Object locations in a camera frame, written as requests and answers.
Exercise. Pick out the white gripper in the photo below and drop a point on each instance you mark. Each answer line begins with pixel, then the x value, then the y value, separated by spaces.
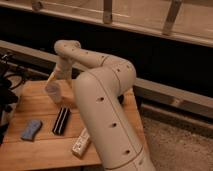
pixel 62 70

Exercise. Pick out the translucent white cup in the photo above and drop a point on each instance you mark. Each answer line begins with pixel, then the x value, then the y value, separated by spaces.
pixel 54 92

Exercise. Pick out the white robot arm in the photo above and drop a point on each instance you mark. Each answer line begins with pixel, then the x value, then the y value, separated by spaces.
pixel 98 79

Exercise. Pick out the black striped box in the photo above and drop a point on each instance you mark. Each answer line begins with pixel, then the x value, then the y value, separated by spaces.
pixel 60 123

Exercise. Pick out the wooden cutting board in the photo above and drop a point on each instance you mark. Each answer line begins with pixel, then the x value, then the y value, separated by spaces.
pixel 47 150

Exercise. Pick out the black bowl with red items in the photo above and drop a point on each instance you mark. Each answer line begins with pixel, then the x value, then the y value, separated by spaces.
pixel 121 99

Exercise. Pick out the blue sponge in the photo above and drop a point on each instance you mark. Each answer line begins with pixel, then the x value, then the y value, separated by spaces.
pixel 31 130

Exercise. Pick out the black equipment with cables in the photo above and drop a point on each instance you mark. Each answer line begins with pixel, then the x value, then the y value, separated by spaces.
pixel 7 97

